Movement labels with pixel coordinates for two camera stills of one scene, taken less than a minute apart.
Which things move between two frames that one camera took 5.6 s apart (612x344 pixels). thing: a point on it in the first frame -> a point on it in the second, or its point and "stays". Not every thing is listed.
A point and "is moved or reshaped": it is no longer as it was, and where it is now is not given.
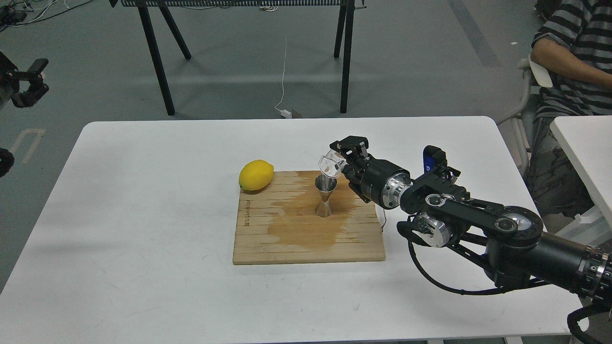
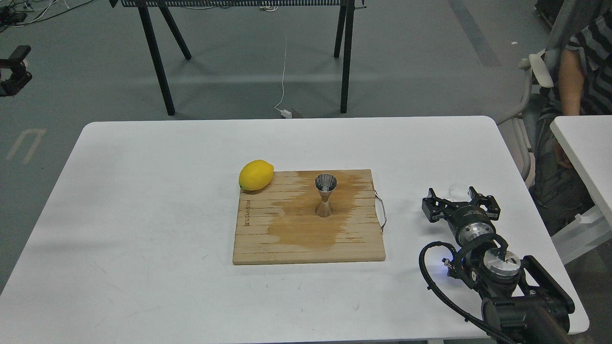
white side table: (588, 139) stays
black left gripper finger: (29, 97) -> (19, 77)
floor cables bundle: (18, 13) stays
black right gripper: (384, 182) -> (469, 223)
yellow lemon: (256, 175) stays
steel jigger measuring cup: (325, 186) stays
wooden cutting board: (278, 224) stays
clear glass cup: (331, 164) is moved or reshaped
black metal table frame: (344, 40) stays
